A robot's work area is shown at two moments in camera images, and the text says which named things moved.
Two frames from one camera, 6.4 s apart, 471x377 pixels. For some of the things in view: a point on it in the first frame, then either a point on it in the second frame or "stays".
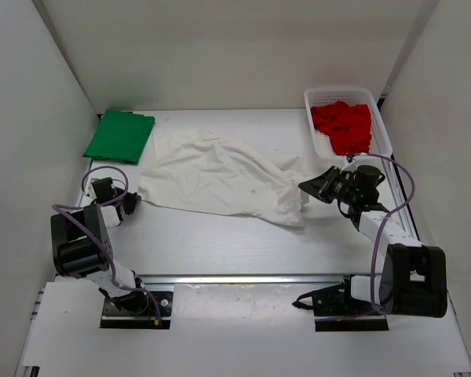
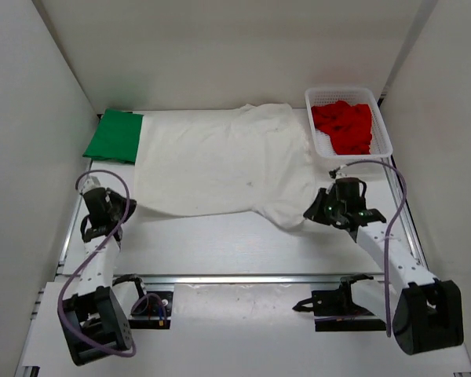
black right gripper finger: (327, 177) -> (320, 199)
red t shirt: (348, 126) stays
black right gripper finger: (317, 189) -> (314, 214)
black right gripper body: (344, 192) -> (333, 209)
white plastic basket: (381, 143) stays
